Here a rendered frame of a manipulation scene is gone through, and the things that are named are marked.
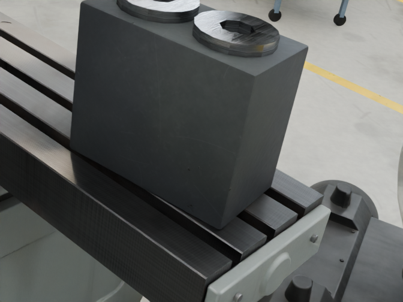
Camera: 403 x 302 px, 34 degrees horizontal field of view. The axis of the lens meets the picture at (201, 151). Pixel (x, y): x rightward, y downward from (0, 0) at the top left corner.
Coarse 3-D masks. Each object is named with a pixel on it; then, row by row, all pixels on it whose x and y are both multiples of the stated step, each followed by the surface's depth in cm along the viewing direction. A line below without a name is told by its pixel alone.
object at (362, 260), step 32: (320, 192) 152; (352, 224) 144; (384, 224) 152; (320, 256) 134; (352, 256) 137; (384, 256) 141; (288, 288) 119; (320, 288) 123; (352, 288) 131; (384, 288) 133
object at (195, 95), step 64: (128, 0) 69; (192, 0) 73; (128, 64) 70; (192, 64) 65; (256, 64) 64; (128, 128) 73; (192, 128) 68; (256, 128) 68; (192, 192) 72; (256, 192) 76
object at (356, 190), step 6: (324, 180) 161; (330, 180) 160; (336, 180) 159; (312, 186) 161; (318, 186) 159; (354, 186) 158; (354, 192) 156; (360, 192) 157; (366, 198) 156; (372, 204) 157; (372, 210) 156; (372, 216) 155
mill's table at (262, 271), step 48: (0, 48) 100; (48, 48) 103; (0, 96) 89; (48, 96) 94; (0, 144) 82; (48, 144) 80; (48, 192) 78; (96, 192) 74; (144, 192) 76; (288, 192) 80; (96, 240) 75; (144, 240) 69; (192, 240) 70; (240, 240) 71; (288, 240) 74; (144, 288) 72; (192, 288) 67; (240, 288) 69
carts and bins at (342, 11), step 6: (276, 0) 414; (342, 0) 428; (348, 0) 426; (276, 6) 416; (342, 6) 428; (270, 12) 418; (276, 12) 418; (342, 12) 430; (270, 18) 419; (276, 18) 421; (336, 18) 432; (342, 18) 433; (336, 24) 434; (342, 24) 435
